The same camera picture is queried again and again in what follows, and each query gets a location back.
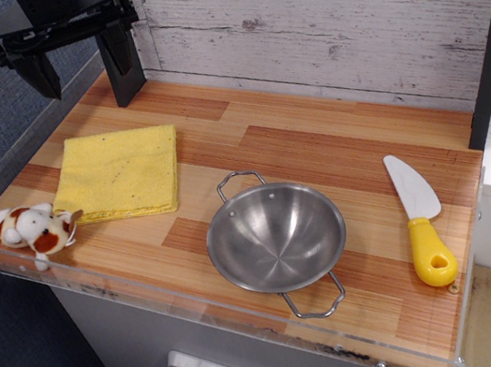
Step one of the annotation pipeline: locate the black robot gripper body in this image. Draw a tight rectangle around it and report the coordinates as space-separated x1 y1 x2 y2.
0 0 138 66

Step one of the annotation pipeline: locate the yellow folded cloth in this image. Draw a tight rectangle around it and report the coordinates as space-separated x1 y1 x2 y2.
53 125 179 224

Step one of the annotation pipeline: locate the red and white plush toy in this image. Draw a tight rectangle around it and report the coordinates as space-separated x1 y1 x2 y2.
0 202 83 271

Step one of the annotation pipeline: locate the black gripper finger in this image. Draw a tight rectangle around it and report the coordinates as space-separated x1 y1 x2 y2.
11 53 62 99
100 23 140 75

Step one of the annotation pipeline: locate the stainless steel handled bowl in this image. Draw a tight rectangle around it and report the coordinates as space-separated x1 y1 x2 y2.
206 169 347 319

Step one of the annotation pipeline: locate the clear acrylic guard rail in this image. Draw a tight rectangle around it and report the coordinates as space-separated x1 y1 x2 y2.
0 57 481 367

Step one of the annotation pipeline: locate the black left frame post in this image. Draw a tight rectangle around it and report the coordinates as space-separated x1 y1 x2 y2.
96 33 146 108

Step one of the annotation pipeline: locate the white knife yellow handle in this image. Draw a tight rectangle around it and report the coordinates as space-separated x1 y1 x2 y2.
383 155 458 287

